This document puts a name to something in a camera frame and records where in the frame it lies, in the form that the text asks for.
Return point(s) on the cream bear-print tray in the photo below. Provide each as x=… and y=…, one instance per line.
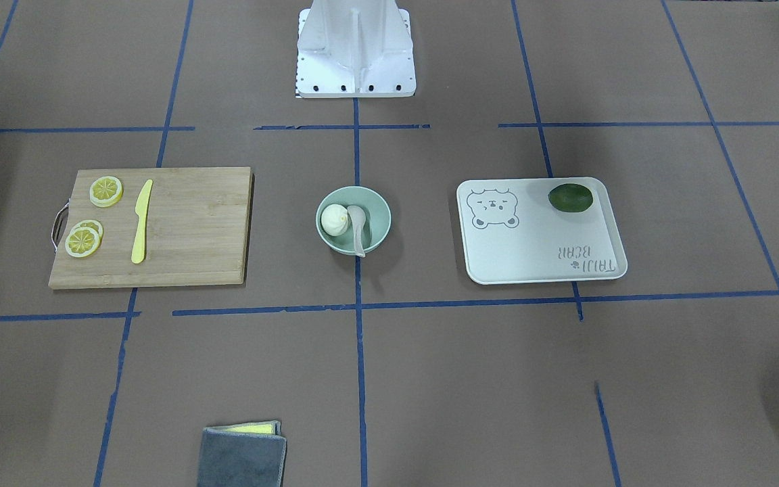
x=513, y=234

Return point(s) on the wooden cutting board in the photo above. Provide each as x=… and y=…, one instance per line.
x=197, y=230

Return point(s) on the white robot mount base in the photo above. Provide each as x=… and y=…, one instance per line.
x=349, y=49

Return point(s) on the yellow plastic knife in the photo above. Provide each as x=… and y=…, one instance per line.
x=141, y=209

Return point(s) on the upper lemon slice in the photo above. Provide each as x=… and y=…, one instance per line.
x=105, y=191

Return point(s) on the light green bowl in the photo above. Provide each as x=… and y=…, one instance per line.
x=378, y=218

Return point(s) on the green avocado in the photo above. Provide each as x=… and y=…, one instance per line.
x=571, y=198

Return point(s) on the white plastic spoon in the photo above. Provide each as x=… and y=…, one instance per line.
x=357, y=219

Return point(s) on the grey folded cloth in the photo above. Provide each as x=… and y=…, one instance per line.
x=243, y=454

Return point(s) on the hidden lemon slice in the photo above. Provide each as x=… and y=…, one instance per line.
x=92, y=224

